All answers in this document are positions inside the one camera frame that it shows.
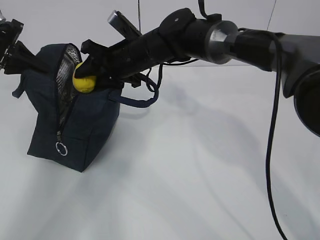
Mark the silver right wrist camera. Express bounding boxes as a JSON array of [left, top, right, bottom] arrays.
[[107, 10, 142, 40]]

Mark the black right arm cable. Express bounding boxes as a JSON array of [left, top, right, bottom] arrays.
[[144, 0, 291, 240]]

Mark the yellow lemon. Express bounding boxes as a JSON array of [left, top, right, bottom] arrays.
[[72, 62, 97, 94]]

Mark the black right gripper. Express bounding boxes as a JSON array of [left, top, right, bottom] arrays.
[[73, 39, 140, 88]]

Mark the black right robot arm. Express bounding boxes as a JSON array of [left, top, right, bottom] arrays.
[[75, 8, 320, 135]]

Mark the dark navy lunch bag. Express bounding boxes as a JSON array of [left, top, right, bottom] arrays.
[[12, 43, 159, 172]]

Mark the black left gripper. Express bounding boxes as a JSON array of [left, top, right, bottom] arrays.
[[0, 19, 50, 75]]

